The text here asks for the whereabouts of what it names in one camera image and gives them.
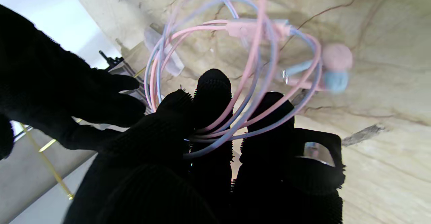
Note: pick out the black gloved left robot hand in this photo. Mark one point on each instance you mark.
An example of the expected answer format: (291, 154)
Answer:
(208, 170)

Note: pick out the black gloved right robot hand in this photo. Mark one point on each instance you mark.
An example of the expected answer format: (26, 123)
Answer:
(43, 92)

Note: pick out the gold rack with marble base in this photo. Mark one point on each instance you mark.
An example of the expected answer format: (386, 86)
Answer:
(50, 163)

